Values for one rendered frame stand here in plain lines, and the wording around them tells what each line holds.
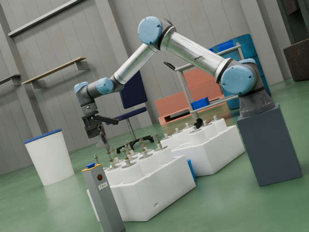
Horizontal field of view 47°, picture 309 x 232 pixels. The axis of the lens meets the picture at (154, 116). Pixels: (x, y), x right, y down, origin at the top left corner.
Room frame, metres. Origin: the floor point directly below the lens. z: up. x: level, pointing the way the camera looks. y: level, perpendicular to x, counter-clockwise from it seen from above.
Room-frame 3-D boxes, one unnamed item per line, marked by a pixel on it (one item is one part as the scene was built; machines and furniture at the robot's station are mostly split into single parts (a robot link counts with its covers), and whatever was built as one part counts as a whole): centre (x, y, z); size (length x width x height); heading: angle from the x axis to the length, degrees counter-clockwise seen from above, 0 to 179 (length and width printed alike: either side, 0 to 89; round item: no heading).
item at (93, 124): (1.77, 0.30, 0.49); 0.09 x 0.08 x 0.12; 92
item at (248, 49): (5.20, -1.39, 0.48); 0.65 x 0.64 x 0.96; 70
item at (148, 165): (1.77, 0.11, 0.16); 0.10 x 0.10 x 0.18
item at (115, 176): (1.77, 0.28, 0.16); 0.10 x 0.10 x 0.18
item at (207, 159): (2.24, -0.19, 0.09); 0.39 x 0.39 x 0.18; 46
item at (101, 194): (1.59, 0.34, 0.16); 0.07 x 0.07 x 0.31; 45
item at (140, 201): (1.85, 0.19, 0.09); 0.39 x 0.39 x 0.18; 45
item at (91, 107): (1.76, 0.29, 0.57); 0.08 x 0.08 x 0.05
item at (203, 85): (7.36, -0.81, 0.42); 1.51 x 1.17 x 0.84; 69
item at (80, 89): (1.77, 0.29, 0.65); 0.09 x 0.08 x 0.11; 63
